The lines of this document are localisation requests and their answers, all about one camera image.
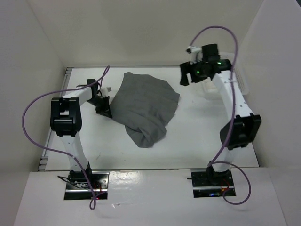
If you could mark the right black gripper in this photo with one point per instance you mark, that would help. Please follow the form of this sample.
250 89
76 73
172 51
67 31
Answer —
186 68

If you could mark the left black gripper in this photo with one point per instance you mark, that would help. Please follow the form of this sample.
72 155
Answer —
105 109

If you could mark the grey pleated skirt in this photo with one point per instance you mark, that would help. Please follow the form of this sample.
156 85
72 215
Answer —
144 105

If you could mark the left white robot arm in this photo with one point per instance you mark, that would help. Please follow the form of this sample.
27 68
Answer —
66 122

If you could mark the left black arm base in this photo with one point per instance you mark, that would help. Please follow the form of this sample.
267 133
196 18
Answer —
77 187

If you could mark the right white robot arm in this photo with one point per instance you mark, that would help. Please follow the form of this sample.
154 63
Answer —
243 124

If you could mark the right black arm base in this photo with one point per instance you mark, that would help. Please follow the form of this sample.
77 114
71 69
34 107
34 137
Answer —
206 183

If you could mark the white folded cloth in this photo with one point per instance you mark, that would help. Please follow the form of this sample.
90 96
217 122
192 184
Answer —
208 86

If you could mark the white plastic basket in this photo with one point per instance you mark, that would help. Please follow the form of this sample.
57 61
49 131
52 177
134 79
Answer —
239 74

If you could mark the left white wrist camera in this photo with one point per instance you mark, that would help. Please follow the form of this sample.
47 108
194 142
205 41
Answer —
104 91

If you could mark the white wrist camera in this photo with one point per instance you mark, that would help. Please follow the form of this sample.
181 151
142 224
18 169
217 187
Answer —
196 54
104 91

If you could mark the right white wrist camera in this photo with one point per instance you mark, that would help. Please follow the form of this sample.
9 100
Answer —
196 54

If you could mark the aluminium table edge rail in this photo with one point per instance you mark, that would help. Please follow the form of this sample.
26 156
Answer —
54 113

